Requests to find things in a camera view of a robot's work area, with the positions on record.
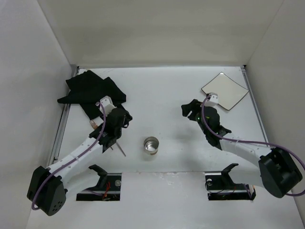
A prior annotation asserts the silver knife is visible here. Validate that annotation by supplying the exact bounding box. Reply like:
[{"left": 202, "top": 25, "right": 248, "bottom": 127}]
[{"left": 116, "top": 142, "right": 126, "bottom": 157}]

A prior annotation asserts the white square plate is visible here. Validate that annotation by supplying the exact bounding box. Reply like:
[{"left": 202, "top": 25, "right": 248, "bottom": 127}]
[{"left": 201, "top": 72, "right": 249, "bottom": 111}]

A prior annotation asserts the metal cup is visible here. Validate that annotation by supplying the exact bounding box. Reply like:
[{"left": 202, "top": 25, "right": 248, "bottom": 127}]
[{"left": 143, "top": 136, "right": 159, "bottom": 156}]

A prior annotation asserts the black cloth placemat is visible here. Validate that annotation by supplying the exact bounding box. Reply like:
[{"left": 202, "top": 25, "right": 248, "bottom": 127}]
[{"left": 57, "top": 70, "right": 126, "bottom": 120}]

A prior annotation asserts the copper fork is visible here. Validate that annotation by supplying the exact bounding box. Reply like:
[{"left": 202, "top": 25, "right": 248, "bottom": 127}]
[{"left": 90, "top": 120, "right": 98, "bottom": 130}]

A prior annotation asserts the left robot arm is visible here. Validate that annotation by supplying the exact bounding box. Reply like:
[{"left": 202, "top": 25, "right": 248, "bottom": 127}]
[{"left": 27, "top": 107, "right": 132, "bottom": 216}]

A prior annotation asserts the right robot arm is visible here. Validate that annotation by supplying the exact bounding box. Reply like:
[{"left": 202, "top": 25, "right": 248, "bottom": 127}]
[{"left": 181, "top": 98, "right": 303, "bottom": 198}]

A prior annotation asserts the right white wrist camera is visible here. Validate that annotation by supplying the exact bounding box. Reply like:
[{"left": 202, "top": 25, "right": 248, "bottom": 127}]
[{"left": 204, "top": 93, "right": 219, "bottom": 107}]

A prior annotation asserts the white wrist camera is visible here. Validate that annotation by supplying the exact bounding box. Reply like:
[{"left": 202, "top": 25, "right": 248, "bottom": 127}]
[
  {"left": 204, "top": 93, "right": 219, "bottom": 107},
  {"left": 99, "top": 96, "right": 116, "bottom": 115}
]

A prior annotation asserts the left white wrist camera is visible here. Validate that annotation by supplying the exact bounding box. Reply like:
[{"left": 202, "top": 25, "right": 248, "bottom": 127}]
[{"left": 99, "top": 96, "right": 116, "bottom": 115}]

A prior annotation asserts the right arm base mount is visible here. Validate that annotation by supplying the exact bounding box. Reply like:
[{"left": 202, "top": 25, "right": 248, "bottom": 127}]
[{"left": 205, "top": 163, "right": 256, "bottom": 201}]

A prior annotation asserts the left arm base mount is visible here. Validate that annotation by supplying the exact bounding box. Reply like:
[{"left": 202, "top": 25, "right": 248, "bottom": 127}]
[{"left": 76, "top": 165, "right": 122, "bottom": 202}]

